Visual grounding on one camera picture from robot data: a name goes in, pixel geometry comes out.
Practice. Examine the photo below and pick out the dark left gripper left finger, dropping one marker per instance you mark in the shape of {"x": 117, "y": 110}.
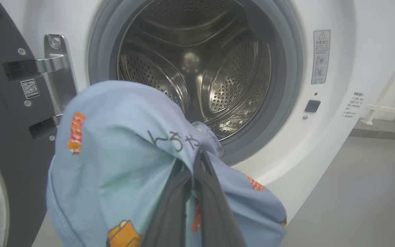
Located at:
{"x": 170, "y": 212}

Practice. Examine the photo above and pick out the blue printed garment with writing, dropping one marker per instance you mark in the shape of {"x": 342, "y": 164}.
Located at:
{"x": 115, "y": 154}

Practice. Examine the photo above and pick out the white metal rack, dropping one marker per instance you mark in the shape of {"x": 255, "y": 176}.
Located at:
{"x": 389, "y": 109}

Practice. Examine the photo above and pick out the white front-load washing machine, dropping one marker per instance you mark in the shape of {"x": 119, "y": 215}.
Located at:
{"x": 321, "y": 144}

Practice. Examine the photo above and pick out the black door lock socket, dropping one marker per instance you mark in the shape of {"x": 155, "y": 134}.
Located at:
{"x": 312, "y": 106}

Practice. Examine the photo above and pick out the grey warning sticker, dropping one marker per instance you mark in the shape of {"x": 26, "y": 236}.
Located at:
{"x": 320, "y": 56}

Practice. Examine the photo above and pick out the grey washing machine door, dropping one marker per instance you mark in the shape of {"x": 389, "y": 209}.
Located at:
{"x": 5, "y": 137}

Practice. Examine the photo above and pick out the small printed text label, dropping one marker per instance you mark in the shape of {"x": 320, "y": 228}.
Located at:
{"x": 354, "y": 104}

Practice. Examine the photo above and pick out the chrome door hinge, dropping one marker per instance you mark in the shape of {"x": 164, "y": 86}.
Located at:
{"x": 60, "y": 75}

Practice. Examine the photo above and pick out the QR code sticker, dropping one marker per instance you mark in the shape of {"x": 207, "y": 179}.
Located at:
{"x": 30, "y": 88}

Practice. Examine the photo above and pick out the stainless steel washing machine drum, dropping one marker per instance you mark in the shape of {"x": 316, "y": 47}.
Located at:
{"x": 231, "y": 79}

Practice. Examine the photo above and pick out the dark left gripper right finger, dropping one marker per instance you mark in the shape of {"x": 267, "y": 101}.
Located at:
{"x": 214, "y": 212}

